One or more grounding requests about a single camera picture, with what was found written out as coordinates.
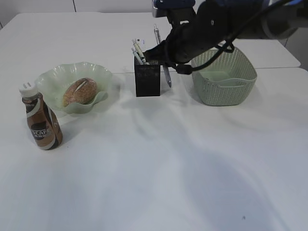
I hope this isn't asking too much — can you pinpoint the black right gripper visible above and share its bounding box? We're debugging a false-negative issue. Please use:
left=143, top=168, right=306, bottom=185
left=144, top=21, right=217, bottom=65

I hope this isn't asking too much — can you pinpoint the grey grip pen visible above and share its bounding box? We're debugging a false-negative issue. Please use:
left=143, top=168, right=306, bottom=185
left=154, top=24, right=172, bottom=88

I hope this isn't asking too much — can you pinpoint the cream grip pen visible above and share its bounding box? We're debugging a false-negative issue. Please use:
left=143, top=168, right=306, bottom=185
left=132, top=39, right=149, bottom=64

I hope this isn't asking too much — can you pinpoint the blue grip pen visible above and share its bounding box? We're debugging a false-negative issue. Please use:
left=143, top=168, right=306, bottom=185
left=131, top=48, right=144, bottom=65

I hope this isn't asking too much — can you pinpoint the sugared bread roll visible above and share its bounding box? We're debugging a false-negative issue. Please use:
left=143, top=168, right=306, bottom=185
left=63, top=78, right=97, bottom=107

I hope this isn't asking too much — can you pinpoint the brown Nescafe coffee bottle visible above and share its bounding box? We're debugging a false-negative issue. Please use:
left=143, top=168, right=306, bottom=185
left=19, top=82, right=63, bottom=150

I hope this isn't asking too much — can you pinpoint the clear plastic ruler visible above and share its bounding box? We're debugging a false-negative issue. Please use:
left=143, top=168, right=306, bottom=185
left=135, top=38, right=145, bottom=47

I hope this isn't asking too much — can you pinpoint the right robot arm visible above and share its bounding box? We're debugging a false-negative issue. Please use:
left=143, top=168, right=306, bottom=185
left=144, top=0, right=308, bottom=65

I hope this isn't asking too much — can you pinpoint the black mesh pen holder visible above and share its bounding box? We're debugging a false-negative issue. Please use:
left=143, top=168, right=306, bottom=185
left=134, top=57, right=161, bottom=97

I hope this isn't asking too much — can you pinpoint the green plastic woven basket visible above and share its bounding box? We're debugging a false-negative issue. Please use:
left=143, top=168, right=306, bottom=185
left=192, top=47, right=257, bottom=106

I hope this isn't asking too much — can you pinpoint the green wavy glass plate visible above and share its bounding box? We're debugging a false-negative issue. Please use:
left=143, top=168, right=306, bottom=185
left=35, top=62, right=112, bottom=114

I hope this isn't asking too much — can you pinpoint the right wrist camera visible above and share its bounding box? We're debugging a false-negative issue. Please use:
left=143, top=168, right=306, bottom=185
left=152, top=0, right=196, bottom=26

